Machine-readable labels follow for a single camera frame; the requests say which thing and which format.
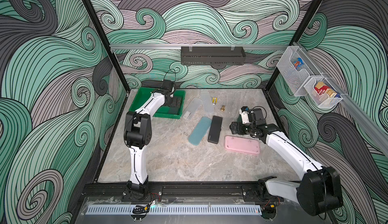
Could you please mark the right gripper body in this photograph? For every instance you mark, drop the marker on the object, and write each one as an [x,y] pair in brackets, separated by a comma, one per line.
[238,127]

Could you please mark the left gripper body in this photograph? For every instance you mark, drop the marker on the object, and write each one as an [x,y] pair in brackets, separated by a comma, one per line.
[173,102]

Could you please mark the green storage tray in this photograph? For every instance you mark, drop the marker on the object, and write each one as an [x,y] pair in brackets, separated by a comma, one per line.
[150,101]

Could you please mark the black pencil case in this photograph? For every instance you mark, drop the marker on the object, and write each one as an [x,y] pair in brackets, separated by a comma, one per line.
[215,130]

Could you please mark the frosted clear pencil case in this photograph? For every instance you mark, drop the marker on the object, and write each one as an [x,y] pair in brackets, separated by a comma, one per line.
[191,109]

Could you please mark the light blue pencil case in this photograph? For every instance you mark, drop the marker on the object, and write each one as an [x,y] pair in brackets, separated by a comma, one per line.
[200,131]

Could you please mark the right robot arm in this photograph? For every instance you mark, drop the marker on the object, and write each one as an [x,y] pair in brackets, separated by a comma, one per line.
[319,189]

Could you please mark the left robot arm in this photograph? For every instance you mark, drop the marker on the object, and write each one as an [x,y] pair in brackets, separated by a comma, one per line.
[138,133]

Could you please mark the pink pencil case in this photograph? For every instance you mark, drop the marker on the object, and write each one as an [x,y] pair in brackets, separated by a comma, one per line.
[242,145]

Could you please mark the upright clear pencil case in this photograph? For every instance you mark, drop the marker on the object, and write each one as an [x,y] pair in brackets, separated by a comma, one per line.
[207,101]

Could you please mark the red yellow box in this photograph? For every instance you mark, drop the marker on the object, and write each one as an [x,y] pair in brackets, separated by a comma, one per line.
[323,89]

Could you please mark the yellow small bottle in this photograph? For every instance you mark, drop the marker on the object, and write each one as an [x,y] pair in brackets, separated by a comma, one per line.
[214,100]

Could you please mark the blue red small item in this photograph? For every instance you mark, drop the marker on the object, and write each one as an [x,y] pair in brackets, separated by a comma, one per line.
[298,64]

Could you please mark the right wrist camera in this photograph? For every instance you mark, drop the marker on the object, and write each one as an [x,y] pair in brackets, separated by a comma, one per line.
[251,115]

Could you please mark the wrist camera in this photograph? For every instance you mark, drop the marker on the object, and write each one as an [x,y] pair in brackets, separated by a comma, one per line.
[168,86]
[251,115]

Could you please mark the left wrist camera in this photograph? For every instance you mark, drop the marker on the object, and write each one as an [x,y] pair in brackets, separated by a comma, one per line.
[168,86]

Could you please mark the black wall shelf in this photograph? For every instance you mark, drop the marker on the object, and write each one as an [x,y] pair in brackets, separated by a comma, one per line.
[218,56]

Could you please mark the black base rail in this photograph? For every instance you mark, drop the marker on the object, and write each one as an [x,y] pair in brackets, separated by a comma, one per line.
[248,191]

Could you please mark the clear wall bin rear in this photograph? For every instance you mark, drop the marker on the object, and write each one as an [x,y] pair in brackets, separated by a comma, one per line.
[296,79]

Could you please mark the clear wall bin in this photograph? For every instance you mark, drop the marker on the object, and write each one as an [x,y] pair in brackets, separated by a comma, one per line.
[323,102]
[296,79]

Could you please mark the clear wall bin front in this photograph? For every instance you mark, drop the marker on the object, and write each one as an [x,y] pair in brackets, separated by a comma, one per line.
[323,102]

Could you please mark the aluminium rail back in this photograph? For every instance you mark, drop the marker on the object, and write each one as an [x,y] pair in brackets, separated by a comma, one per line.
[154,46]

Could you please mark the aluminium rail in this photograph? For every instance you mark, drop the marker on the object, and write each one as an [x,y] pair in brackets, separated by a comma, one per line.
[375,133]
[154,46]

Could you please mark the aluminium rail right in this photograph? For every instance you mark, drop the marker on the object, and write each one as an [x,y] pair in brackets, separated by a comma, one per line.
[375,133]

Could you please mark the white slotted cable duct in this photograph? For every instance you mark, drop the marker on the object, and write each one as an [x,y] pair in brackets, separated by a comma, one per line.
[178,209]

